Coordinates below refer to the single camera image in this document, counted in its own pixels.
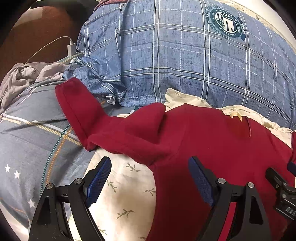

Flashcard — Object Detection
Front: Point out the red fleece garment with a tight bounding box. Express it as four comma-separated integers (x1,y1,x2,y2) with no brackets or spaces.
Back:
55,78,295,240

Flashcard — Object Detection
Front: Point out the blue plaid pillow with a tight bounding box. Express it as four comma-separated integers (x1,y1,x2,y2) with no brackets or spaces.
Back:
63,1,295,130

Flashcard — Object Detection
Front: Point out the white phone charger plug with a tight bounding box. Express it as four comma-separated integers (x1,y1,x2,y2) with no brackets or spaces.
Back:
67,40,76,57

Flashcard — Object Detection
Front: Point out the white charger cable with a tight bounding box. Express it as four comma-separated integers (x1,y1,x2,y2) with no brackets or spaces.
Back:
24,35,73,64

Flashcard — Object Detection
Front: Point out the grey crumpled cloth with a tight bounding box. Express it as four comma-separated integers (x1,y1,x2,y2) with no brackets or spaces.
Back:
1,62,68,113

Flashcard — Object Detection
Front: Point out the brown wooden headboard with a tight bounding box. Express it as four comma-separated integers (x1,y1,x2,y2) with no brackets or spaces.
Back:
1,6,82,79

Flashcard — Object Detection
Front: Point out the cream leaf-print pillow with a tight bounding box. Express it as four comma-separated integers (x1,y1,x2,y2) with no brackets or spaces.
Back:
85,88,295,240

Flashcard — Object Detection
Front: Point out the grey patterned bed sheet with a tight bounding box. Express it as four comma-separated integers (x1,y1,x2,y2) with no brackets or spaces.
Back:
0,79,130,230

